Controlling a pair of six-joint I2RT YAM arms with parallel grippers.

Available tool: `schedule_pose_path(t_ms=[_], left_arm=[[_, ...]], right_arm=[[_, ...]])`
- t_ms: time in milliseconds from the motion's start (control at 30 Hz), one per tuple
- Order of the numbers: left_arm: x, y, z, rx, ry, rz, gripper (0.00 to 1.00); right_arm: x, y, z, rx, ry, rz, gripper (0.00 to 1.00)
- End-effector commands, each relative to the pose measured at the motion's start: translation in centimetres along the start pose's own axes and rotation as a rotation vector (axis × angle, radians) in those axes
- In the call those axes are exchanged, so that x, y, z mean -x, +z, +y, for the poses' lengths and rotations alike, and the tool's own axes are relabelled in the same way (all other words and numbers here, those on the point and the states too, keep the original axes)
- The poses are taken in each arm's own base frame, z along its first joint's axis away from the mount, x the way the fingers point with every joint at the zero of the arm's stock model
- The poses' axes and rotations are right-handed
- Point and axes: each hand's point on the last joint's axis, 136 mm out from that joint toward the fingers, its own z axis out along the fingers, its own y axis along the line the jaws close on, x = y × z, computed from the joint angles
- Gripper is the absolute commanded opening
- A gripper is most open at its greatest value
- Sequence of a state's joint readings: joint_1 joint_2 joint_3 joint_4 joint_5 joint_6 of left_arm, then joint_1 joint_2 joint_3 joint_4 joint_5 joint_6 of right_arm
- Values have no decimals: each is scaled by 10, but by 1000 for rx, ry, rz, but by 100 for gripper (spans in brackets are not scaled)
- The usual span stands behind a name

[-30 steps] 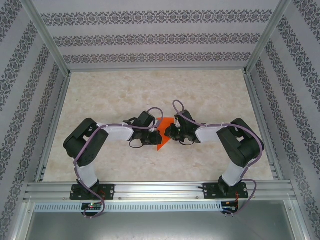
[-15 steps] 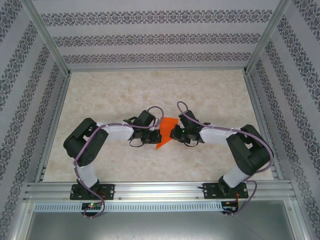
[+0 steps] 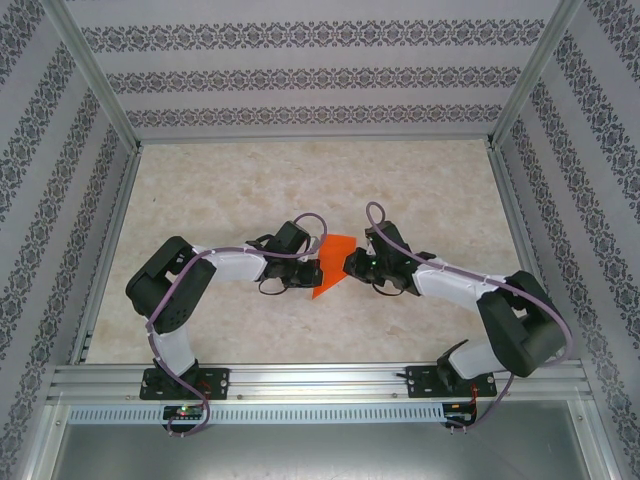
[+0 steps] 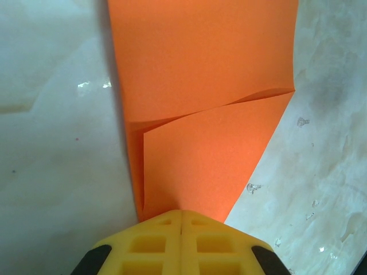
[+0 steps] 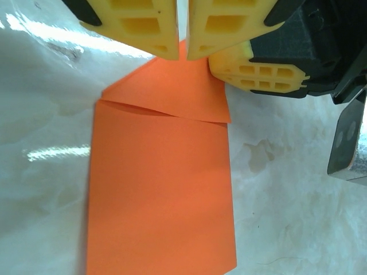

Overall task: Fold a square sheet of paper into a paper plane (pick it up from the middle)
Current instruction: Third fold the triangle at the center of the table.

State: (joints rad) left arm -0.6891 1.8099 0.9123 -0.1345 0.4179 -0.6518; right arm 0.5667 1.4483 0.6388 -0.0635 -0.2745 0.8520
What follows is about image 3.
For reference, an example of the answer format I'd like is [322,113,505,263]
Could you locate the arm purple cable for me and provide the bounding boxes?
[144,212,330,440]
[366,200,574,436]

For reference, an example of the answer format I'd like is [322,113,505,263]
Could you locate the aluminium side rail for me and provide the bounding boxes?
[67,144,146,366]
[487,144,569,361]

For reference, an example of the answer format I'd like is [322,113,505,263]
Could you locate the right aluminium frame post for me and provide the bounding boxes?
[487,0,589,151]

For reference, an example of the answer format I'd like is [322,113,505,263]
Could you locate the aluminium rail along wall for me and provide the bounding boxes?
[134,132,496,146]

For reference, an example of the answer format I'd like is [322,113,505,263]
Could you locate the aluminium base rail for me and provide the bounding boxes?
[47,363,596,401]

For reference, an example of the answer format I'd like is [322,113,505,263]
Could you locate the grey metal sheet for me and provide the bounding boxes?
[29,399,616,480]

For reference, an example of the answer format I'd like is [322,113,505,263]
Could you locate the left aluminium frame post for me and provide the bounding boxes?
[39,0,144,151]

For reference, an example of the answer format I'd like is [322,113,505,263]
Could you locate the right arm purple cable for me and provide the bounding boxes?
[366,200,574,436]

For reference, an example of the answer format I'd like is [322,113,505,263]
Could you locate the right aluminium side rail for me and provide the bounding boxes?
[487,144,569,361]

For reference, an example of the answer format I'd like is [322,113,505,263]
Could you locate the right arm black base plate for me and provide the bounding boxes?
[405,364,499,400]

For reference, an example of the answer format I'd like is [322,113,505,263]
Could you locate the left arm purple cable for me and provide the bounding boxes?
[144,212,330,440]

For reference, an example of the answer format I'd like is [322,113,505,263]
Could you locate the left aluminium side rail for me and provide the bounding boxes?
[67,144,146,366]

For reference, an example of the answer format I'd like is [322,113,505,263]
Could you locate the aluminium frame post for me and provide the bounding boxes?
[487,0,589,151]
[39,0,144,151]

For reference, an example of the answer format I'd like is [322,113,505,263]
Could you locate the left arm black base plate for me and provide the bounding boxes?
[139,367,231,401]

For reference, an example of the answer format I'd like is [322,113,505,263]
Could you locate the circuit board with green light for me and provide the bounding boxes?
[163,405,204,421]

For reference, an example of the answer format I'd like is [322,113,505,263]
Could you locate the slotted grey cable duct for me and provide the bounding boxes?
[67,403,446,425]

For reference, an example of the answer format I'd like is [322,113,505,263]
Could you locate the orange paper sheet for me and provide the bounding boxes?
[310,233,359,301]

